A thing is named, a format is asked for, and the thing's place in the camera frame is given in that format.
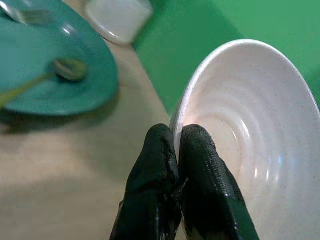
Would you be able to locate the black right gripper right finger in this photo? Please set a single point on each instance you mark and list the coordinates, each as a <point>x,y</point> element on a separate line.
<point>207,185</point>

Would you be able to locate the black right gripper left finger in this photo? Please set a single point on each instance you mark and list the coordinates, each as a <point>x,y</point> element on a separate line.
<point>147,180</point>

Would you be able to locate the white speckled ceramic bowl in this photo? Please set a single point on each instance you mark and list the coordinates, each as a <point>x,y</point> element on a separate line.
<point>252,135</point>

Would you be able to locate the gold metal spoon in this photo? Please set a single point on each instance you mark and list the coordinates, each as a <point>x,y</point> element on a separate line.
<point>60,71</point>

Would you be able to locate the teal ceramic plate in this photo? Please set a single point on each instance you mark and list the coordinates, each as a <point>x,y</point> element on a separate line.
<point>50,75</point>

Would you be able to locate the green placemat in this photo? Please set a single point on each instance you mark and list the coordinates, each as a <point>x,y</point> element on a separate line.
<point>225,32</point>

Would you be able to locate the white square ceramic dish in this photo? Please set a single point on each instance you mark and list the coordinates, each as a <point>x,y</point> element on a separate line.
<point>117,17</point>

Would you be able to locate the silver metal fork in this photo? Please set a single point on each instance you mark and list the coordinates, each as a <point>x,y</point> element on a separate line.
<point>23,13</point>

